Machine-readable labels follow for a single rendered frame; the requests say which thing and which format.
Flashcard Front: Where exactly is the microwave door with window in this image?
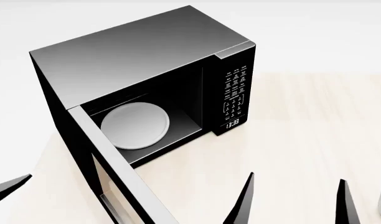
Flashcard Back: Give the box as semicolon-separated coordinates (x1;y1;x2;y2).
65;105;181;224

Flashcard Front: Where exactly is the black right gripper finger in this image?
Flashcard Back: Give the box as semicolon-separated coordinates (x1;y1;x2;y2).
334;178;362;224
222;172;255;224

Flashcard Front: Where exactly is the black steel microwave oven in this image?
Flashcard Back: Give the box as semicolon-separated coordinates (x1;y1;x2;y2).
29;4;257;169

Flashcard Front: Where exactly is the white round turntable plate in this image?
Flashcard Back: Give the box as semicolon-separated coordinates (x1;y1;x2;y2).
100;101;171;151

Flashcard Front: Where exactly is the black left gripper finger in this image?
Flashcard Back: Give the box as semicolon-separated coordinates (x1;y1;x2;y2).
0;173;33;199

